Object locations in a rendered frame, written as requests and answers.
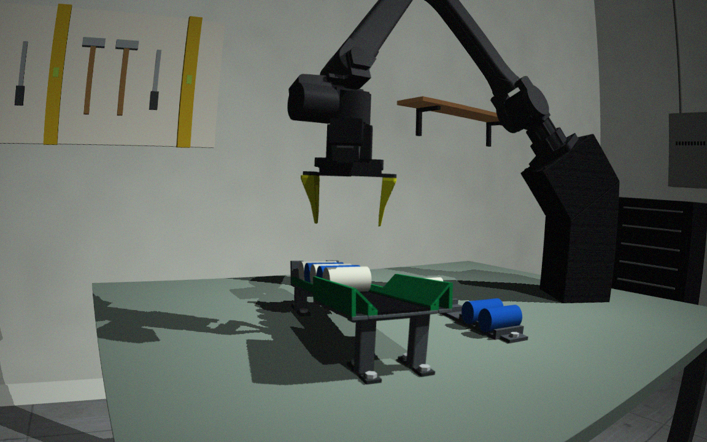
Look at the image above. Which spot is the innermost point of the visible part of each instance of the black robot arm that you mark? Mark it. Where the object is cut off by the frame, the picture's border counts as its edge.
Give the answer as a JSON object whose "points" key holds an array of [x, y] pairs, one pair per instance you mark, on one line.
{"points": [[315, 98]]}

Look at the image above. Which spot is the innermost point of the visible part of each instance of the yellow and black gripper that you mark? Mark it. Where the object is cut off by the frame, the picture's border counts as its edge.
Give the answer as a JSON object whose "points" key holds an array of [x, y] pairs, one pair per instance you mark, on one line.
{"points": [[363, 167]]}

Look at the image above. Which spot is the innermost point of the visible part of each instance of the blue cylinder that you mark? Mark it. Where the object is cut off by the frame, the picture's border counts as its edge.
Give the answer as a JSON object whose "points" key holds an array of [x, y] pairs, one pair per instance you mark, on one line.
{"points": [[320, 269], [499, 317], [471, 309], [307, 268]]}

